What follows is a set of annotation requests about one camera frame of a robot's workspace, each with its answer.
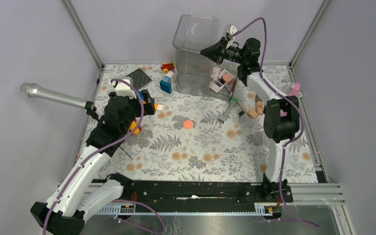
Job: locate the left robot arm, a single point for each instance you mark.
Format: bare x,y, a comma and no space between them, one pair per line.
66,212

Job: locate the grey square tube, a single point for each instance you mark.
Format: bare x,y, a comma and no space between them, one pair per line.
224,116

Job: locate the red lip pencil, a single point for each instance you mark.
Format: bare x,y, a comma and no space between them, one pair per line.
233,87

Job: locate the orange round sponge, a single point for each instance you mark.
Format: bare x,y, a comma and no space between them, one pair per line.
188,124

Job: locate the silver microphone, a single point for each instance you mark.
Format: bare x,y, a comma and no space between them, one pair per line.
35,91

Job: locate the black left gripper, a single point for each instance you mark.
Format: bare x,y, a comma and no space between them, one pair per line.
148,106

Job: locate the blue toy block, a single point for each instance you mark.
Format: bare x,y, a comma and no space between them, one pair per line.
166,82

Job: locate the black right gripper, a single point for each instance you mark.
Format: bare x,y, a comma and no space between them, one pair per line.
215,51

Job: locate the clear acrylic organizer box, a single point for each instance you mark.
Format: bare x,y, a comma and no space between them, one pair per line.
193,33

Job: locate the dark grey building plate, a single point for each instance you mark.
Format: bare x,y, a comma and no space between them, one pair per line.
139,79

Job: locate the beige makeup sponge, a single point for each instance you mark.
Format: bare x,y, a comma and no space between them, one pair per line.
252,113

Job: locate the clear pink nail box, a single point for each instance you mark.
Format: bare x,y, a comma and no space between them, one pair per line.
215,73

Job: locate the red yellow toy piece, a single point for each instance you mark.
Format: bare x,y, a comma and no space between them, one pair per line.
166,67

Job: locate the pink round sponge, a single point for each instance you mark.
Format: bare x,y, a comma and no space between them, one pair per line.
227,77

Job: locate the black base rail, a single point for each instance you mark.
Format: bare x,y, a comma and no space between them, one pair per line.
176,196

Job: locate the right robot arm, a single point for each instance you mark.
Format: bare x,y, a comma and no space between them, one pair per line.
283,122

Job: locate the beige foundation tube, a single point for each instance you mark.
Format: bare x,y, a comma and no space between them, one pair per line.
259,106

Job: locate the yellow red toy block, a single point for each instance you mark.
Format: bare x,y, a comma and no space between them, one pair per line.
133,127

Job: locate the orange cream tube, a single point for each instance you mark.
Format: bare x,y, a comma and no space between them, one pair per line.
158,107

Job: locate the white eyelash card packet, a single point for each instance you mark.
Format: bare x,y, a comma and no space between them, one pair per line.
218,85

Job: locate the pink stand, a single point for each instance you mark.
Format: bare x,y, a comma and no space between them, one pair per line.
293,89

